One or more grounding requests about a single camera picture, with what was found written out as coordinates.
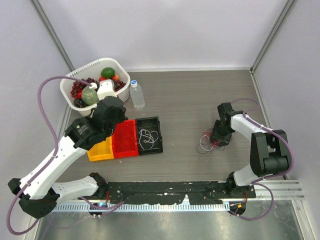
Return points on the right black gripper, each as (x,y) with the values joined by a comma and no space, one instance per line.
(225,140)

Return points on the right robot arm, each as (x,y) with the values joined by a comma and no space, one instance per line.
(270,154)

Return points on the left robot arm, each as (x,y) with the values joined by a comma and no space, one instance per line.
(39,192)

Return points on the black plastic bin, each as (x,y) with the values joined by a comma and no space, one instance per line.
(149,137)

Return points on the clear water bottle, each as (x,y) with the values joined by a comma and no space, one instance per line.
(137,95)

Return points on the red plastic bin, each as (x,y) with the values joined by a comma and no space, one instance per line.
(124,140)

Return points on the red cherry cluster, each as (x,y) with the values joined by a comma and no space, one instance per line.
(117,83)

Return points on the yellow plastic bin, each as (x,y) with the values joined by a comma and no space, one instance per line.
(101,151)

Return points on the green lime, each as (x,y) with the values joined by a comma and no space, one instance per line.
(107,72)

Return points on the green melon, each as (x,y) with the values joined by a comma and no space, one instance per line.
(89,96)

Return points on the white plastic basket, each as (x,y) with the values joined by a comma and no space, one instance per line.
(93,70)

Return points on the red grape bunch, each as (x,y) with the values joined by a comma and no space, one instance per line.
(77,88)

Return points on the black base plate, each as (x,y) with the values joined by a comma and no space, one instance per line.
(170,192)

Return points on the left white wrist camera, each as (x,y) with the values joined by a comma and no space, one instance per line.
(105,89)

